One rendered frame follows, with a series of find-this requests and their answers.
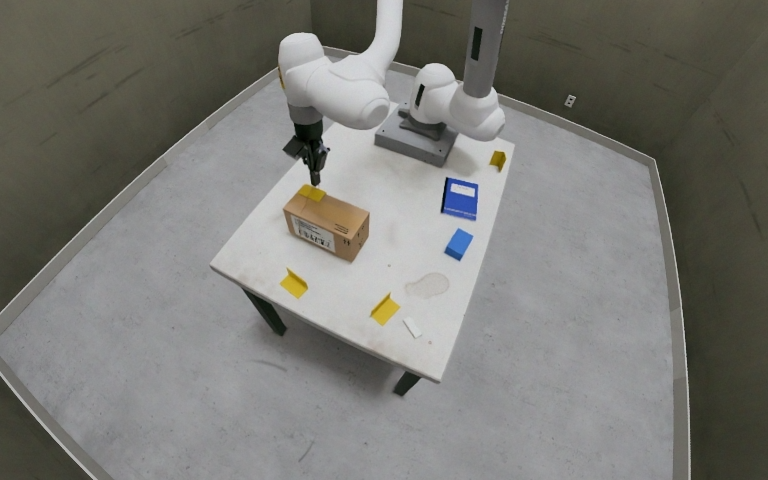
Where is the blue notebook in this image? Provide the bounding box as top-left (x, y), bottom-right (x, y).
top-left (440, 177), bottom-right (479, 222)

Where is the brown cardboard carton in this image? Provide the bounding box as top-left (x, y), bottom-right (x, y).
top-left (283, 187), bottom-right (370, 263)

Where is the blue rectangular block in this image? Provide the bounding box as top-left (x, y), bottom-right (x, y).
top-left (444, 228), bottom-right (474, 261)

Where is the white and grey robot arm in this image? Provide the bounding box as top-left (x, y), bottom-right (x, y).
top-left (278, 0), bottom-right (510, 142)

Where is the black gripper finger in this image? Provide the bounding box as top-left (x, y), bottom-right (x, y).
top-left (292, 134), bottom-right (313, 186)
top-left (307, 140), bottom-right (331, 187)

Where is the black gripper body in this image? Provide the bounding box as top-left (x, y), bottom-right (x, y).
top-left (293, 119), bottom-right (323, 151)

